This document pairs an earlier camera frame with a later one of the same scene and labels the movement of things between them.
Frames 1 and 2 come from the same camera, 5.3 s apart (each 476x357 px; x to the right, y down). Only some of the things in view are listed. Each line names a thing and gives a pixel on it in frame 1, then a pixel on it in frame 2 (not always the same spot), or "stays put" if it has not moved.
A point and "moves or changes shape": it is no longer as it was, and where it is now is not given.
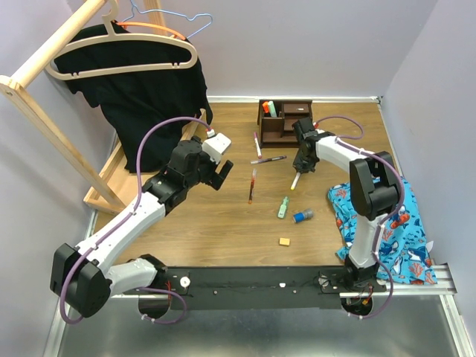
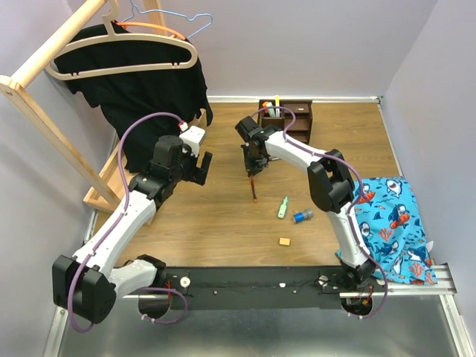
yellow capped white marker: (296, 178) -> (277, 101)
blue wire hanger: (173, 13) stays put
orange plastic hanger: (174, 33) stays put
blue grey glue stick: (300, 217) stays put
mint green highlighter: (274, 114) stays put
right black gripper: (301, 166) -> (253, 169)
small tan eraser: (284, 241) stays put
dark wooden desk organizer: (278, 132) stays put
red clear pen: (252, 186) moves or changes shape
